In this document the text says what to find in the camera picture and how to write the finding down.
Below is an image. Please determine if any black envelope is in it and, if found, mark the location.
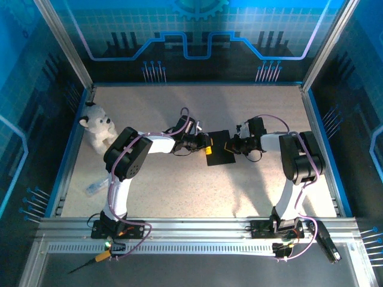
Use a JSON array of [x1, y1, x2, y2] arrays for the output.
[[205, 130, 237, 167]]

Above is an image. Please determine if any grey white plush dog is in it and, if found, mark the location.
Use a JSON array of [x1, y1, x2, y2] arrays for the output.
[[78, 101, 118, 155]]

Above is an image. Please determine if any clear plastic wrapper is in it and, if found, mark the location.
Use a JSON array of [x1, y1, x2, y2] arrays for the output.
[[86, 178, 109, 197]]

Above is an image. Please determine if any black handheld device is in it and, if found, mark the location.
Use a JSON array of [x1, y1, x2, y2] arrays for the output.
[[311, 221, 342, 264]]

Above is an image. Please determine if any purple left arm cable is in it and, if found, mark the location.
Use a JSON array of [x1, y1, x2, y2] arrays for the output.
[[107, 106, 153, 261]]

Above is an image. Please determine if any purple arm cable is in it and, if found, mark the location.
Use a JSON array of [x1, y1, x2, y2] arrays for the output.
[[107, 106, 153, 261], [259, 114, 323, 261]]

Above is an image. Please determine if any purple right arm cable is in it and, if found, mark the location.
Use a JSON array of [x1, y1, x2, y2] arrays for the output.
[[259, 114, 323, 261]]

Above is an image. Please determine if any aluminium side rail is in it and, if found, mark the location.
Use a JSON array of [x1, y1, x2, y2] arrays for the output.
[[49, 85, 96, 218], [300, 88, 345, 218]]

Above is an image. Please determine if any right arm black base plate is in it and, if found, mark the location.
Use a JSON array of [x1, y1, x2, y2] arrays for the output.
[[250, 219, 306, 240]]

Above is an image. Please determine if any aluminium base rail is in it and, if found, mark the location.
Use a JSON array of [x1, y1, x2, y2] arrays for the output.
[[35, 217, 360, 242]]

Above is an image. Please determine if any grey slotted cable duct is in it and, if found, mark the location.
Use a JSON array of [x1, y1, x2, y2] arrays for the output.
[[47, 243, 276, 255]]

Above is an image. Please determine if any black cable connector block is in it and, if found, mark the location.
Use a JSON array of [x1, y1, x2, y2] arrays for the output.
[[271, 242, 293, 259], [104, 239, 127, 255]]

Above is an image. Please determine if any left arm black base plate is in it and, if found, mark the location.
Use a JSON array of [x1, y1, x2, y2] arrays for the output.
[[90, 219, 146, 240]]

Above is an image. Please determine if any aluminium frame post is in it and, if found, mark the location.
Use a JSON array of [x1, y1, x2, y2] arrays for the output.
[[300, 0, 361, 92], [33, 0, 96, 90]]

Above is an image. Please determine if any yellow handled screwdriver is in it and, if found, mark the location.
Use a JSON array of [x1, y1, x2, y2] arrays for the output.
[[68, 250, 112, 274]]

